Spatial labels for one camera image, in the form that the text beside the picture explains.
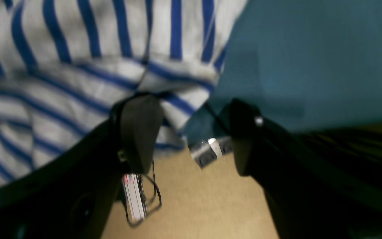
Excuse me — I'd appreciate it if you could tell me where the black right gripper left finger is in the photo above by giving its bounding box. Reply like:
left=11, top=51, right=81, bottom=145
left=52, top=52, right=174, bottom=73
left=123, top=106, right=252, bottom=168
left=110, top=94, right=164, bottom=174

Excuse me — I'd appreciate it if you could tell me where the teal table cloth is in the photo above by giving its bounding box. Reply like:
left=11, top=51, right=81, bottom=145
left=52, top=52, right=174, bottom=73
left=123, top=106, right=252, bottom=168
left=181, top=0, right=382, bottom=143

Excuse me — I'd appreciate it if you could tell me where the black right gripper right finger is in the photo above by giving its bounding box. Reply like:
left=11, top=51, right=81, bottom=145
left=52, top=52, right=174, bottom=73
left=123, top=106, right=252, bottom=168
left=229, top=99, right=264, bottom=177

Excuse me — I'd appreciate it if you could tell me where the blue white striped T-shirt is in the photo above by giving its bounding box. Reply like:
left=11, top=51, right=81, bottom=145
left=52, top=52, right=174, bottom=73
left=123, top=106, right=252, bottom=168
left=0, top=0, right=248, bottom=186

